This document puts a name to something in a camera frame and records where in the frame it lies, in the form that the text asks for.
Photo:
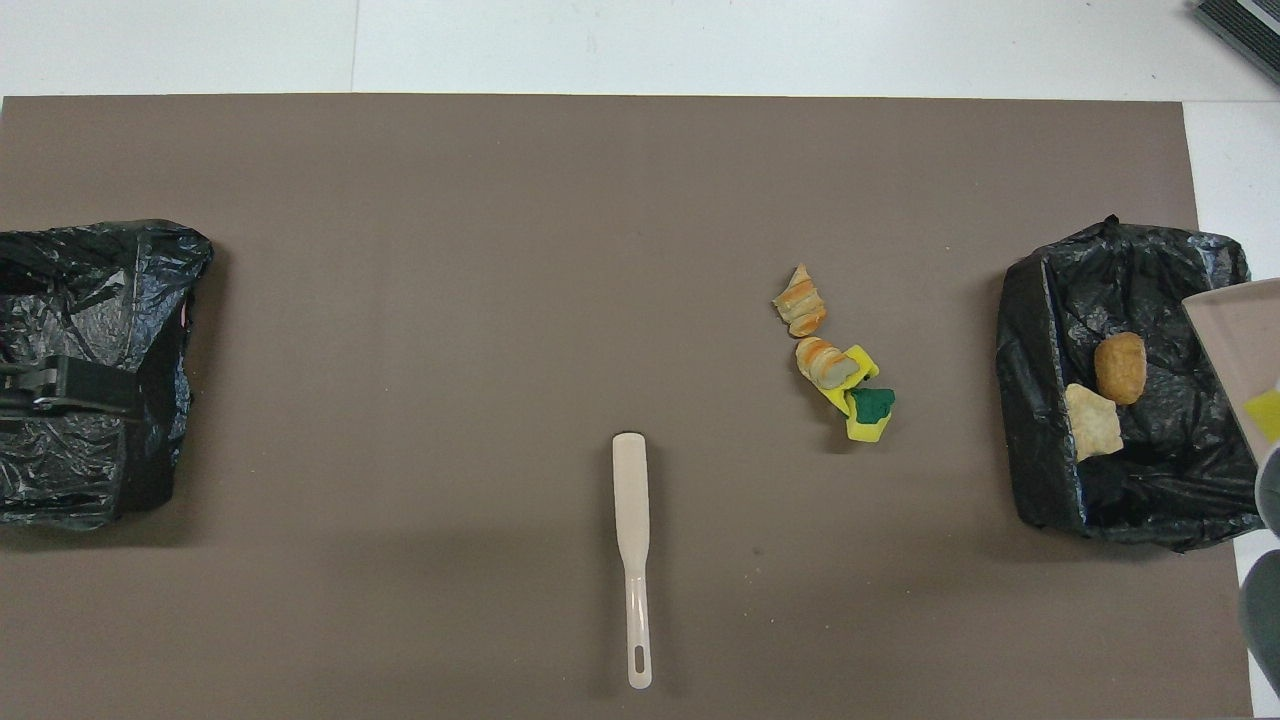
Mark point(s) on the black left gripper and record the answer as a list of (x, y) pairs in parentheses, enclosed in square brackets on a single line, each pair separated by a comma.
[(28, 388)]

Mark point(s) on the beige hand brush black bristles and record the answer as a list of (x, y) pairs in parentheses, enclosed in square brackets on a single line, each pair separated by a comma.
[(630, 480)]

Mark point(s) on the plain yellow sponge piece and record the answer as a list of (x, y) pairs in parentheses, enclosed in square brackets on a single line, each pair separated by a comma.
[(1265, 415), (864, 360)]

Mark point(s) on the yellow sponge green scrub top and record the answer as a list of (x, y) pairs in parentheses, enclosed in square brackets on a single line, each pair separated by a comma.
[(872, 405)]

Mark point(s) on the brown oval bread roll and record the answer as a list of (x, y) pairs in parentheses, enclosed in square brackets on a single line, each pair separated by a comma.
[(1120, 368)]

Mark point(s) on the beige plastic dustpan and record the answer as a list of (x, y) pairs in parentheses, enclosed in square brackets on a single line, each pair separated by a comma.
[(1240, 340)]

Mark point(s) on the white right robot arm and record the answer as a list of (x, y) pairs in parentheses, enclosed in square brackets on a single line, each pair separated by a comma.
[(1268, 600)]

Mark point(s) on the black bag lined bin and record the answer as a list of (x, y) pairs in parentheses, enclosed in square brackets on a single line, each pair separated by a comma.
[(1160, 480), (100, 480)]

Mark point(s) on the brown table mat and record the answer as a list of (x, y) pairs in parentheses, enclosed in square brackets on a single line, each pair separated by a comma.
[(500, 200)]

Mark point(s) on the grey ribbed device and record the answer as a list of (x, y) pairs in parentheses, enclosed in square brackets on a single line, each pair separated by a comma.
[(1250, 25)]

